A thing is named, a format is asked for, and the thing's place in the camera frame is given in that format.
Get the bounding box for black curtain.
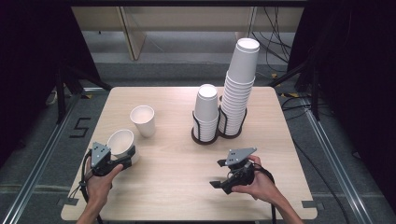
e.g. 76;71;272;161
0;0;106;164
288;0;396;203

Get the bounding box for right hand-held gripper cable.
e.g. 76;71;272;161
251;162;278;224

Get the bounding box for person's right hand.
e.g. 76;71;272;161
231;154;283;205

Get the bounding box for black cable bundle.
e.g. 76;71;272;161
251;7;294;65

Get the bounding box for tall stack of white cups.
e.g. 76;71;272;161
219;37;261;136

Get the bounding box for left hand-held gripper cable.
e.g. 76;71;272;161
78;148;105;224

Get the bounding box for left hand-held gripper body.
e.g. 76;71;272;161
89;141;124;177

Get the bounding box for hand-held gripper cable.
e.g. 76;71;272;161
78;148;105;224
251;162;278;224

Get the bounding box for person's left hand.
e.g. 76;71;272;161
85;163;125;205

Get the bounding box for aluminium floor rail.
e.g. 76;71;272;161
0;88;94;224
302;98;378;224

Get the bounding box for black floor cable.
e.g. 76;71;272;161
279;94;351;224

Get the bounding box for black metal stand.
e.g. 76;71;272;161
267;59;322;122
55;62;114;125

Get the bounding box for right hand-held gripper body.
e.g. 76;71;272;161
222;147;260;189

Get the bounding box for grey tape piece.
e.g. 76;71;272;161
301;200;325;210
57;197;78;207

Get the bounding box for short stack of white cups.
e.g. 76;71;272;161
192;83;219;143

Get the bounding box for white paper cup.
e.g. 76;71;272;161
129;105;157;139
106;129;140;165

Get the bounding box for white background desk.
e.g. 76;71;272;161
71;6;304;62

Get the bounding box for black wire cup holder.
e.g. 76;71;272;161
191;110;221;146
218;105;248;140

